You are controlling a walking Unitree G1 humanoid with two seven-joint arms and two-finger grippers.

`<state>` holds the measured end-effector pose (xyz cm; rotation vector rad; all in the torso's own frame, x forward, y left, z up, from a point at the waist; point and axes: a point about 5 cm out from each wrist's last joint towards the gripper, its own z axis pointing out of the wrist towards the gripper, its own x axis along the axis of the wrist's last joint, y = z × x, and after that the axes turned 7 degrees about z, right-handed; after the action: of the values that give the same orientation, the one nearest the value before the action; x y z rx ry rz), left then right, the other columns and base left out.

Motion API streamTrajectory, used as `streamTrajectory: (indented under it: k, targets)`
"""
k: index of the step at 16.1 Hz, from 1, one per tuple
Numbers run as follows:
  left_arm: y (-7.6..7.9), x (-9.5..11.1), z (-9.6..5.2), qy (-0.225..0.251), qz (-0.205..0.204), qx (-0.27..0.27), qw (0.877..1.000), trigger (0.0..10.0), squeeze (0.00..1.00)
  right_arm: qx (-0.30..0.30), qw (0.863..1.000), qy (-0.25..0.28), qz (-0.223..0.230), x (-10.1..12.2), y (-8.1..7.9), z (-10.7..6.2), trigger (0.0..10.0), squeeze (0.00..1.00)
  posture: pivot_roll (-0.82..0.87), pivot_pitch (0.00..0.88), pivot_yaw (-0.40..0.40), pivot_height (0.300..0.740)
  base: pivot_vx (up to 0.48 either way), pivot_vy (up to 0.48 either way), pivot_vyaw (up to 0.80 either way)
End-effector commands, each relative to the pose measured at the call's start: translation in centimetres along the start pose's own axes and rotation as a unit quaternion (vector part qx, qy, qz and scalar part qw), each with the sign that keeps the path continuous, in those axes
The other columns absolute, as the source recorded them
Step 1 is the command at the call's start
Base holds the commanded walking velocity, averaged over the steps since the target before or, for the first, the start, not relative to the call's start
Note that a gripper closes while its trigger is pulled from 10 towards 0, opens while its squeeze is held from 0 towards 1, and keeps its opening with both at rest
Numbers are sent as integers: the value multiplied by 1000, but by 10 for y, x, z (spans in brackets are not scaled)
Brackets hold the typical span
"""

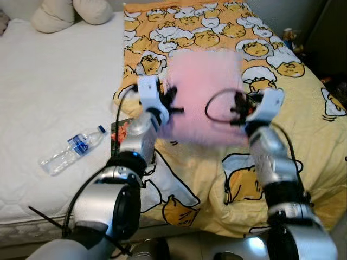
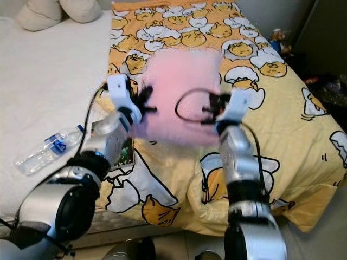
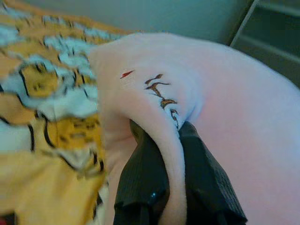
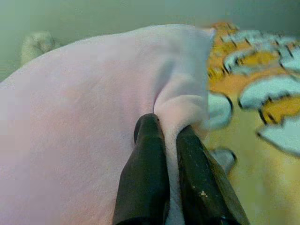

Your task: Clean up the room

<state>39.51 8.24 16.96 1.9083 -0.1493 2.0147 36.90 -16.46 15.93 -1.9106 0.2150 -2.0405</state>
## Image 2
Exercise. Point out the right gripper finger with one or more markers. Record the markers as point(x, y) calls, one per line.
point(207, 108)

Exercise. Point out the pink cloth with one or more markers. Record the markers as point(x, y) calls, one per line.
point(179, 76)

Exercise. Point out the clear plastic water bottle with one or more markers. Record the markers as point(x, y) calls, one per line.
point(49, 149)

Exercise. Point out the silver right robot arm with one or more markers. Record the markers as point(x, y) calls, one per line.
point(244, 157)

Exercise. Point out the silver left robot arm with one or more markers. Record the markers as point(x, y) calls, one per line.
point(65, 208)

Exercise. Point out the dark cover book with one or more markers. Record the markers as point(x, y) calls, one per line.
point(123, 157)

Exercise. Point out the yellow cartoon print blanket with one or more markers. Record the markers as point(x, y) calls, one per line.
point(293, 124)

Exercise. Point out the small colourful toy figure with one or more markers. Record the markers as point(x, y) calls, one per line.
point(281, 39)

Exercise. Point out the white bed mattress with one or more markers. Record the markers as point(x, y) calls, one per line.
point(49, 81)

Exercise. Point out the black bag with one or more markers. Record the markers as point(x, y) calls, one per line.
point(328, 92)

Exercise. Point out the wardrobe sliding doors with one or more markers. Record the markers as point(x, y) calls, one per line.
point(322, 32)

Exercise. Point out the beige plush toy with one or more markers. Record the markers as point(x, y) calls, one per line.
point(38, 13)

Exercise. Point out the robot left leg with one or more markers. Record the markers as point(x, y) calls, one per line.
point(130, 250)

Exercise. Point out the robot leg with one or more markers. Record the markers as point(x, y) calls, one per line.
point(130, 250)
point(209, 255)

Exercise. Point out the robot right leg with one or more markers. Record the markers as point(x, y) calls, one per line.
point(209, 255)

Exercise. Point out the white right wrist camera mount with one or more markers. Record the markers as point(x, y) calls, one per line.
point(237, 108)

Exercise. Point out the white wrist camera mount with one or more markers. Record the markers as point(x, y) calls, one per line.
point(118, 89)
point(237, 108)

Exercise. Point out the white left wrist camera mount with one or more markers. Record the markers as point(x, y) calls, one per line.
point(118, 89)

